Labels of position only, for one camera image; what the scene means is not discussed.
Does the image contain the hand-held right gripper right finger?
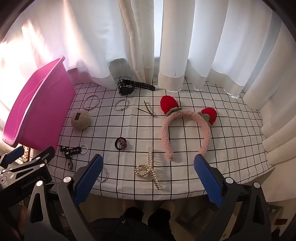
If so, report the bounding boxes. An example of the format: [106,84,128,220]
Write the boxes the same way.
[194,154,271,241]

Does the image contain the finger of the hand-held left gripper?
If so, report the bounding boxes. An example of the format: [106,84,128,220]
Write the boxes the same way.
[27,146,56,166]
[0,146,25,168]

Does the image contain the pearl hair claw clip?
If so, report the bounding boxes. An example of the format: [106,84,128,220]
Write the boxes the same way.
[135,146,161,190]

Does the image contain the patterned small box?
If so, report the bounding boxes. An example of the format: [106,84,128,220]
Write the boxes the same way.
[21,145,31,163]

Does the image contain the large silver bangle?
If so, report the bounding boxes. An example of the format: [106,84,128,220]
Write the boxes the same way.
[83,95,100,110]

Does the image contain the pink fuzzy strawberry headband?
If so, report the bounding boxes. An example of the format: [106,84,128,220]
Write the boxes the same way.
[160,95,218,161]

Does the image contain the person's dark trousers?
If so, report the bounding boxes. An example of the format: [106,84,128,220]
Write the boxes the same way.
[89,206,177,241]

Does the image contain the beige fuzzy ball charm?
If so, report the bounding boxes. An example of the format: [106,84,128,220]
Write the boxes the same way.
[71,111,91,130]

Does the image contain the white curtain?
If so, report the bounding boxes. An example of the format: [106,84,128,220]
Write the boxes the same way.
[157,0,296,172]
[0,0,156,130]

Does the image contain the black wristwatch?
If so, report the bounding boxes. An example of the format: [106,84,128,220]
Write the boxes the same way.
[118,79,156,96]

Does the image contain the small silver bangle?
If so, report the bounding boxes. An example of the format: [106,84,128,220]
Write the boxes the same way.
[114,99,129,111]

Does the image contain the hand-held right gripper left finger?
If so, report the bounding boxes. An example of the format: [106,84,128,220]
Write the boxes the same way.
[24,153,104,241]

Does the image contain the metal tweezers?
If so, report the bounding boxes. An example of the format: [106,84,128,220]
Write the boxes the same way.
[137,100,156,118]

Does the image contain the thin silver ring bangle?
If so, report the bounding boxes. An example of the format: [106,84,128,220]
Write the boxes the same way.
[97,165,108,183]

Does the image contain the black pink hair tie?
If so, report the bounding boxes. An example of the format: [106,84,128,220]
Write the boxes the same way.
[115,137,129,151]

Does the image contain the pink plastic tub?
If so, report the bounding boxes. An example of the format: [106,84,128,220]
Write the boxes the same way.
[2,56,77,154]

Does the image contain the black strap keychain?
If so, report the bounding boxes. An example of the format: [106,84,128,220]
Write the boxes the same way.
[59,144,88,169]

